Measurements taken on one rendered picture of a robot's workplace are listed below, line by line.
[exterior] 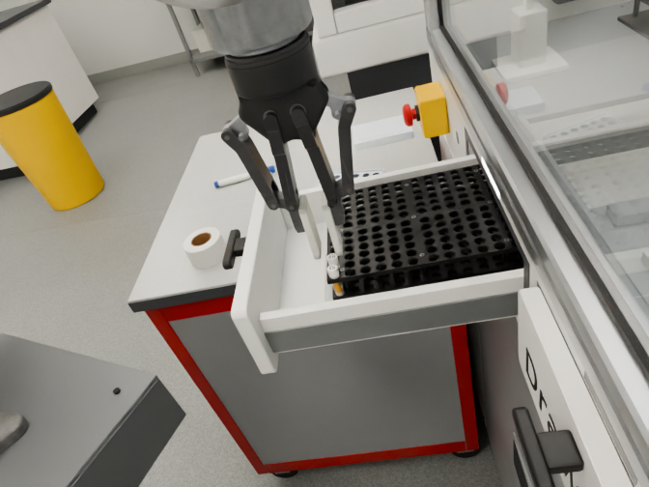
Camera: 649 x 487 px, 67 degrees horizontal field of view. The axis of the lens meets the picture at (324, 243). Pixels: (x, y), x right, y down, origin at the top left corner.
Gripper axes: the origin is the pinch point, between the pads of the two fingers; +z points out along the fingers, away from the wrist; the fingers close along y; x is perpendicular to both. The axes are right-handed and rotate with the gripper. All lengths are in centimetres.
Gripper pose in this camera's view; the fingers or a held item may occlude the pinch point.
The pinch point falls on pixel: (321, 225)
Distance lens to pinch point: 54.2
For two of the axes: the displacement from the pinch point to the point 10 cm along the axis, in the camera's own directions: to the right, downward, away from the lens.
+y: -9.7, 1.8, 1.5
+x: 0.0, 6.3, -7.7
